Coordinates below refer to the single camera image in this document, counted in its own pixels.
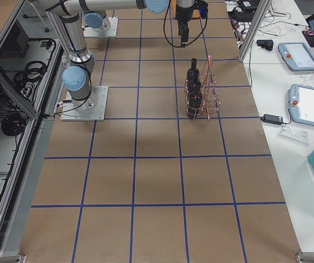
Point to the dark wine bottle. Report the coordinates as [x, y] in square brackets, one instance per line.
[194, 88]
[193, 72]
[194, 105]

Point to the lower teach pendant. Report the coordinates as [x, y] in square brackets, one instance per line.
[301, 104]

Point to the upper teach pendant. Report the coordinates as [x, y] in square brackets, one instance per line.
[297, 56]

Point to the copper wire bottle basket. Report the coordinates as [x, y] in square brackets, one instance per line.
[210, 102]

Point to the small black device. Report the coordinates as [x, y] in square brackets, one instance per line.
[266, 44]

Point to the clear acrylic stand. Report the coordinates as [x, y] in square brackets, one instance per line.
[298, 136]

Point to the aluminium frame post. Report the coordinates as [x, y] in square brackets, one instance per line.
[254, 26]

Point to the teach pendant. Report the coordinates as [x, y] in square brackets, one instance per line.
[301, 104]
[297, 56]

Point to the black power adapter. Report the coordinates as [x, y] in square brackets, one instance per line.
[272, 119]

